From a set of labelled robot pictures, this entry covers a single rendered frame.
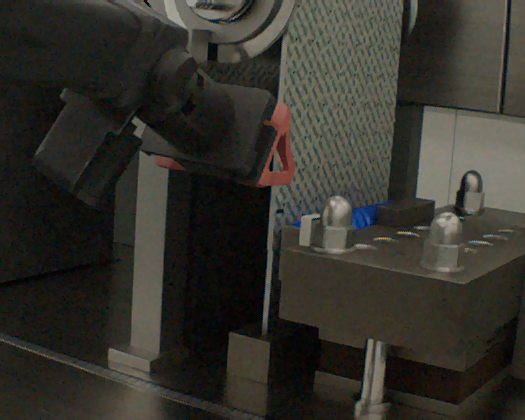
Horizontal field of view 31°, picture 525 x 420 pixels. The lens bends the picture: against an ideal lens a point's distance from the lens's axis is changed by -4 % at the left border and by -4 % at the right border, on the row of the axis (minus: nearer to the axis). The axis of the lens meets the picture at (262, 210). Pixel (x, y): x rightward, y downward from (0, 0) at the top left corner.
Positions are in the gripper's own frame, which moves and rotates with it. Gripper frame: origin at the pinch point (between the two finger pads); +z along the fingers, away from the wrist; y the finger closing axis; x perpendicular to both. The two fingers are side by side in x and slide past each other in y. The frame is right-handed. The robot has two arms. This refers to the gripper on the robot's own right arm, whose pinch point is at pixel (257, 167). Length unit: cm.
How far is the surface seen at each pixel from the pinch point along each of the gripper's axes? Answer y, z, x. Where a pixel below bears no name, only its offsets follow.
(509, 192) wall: -70, 254, 88
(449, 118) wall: -97, 243, 108
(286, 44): -1.0, -1.2, 11.1
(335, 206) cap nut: 6.7, 2.7, -1.1
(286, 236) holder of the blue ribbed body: 0.9, 6.7, -3.6
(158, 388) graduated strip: -3.8, 3.4, -20.0
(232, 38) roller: -5.7, -2.5, 10.4
